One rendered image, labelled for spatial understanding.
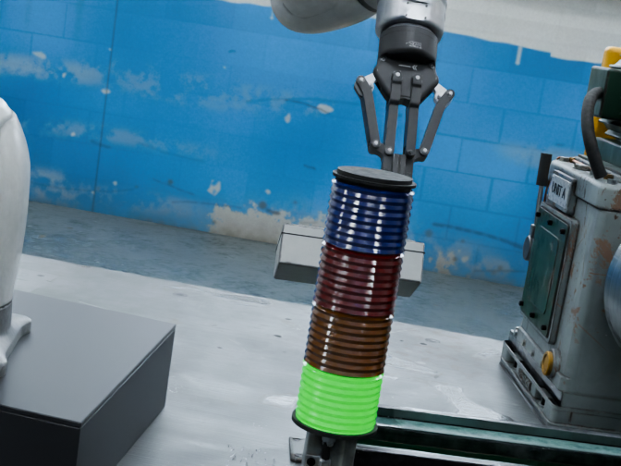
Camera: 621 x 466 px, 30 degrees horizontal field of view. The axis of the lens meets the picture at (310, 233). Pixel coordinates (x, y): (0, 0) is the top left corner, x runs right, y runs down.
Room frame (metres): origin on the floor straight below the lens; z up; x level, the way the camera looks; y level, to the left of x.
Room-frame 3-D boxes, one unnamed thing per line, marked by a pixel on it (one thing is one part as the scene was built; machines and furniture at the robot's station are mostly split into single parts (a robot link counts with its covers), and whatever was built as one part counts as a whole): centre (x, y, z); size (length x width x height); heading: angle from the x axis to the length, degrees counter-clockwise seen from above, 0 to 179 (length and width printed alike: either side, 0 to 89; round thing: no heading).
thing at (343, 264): (0.82, -0.04, 1.14); 0.06 x 0.06 x 0.04
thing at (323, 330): (0.82, -0.04, 1.10); 0.06 x 0.06 x 0.04
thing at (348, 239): (0.82, -0.04, 1.19); 0.06 x 0.06 x 0.04
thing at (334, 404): (0.82, -0.04, 1.05); 0.06 x 0.06 x 0.04
